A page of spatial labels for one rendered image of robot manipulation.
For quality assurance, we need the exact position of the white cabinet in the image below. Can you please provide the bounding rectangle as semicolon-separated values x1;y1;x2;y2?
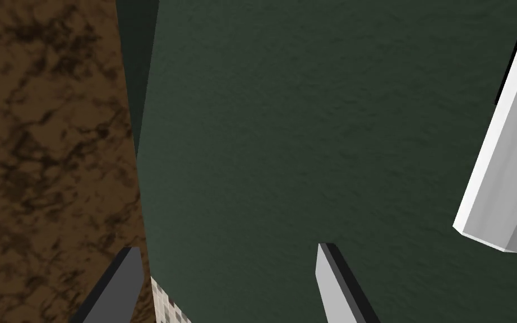
452;0;517;263

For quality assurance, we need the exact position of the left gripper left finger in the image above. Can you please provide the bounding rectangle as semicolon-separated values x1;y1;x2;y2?
69;246;145;323

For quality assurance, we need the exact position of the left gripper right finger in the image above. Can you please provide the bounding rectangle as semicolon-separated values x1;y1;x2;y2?
315;242;381;323

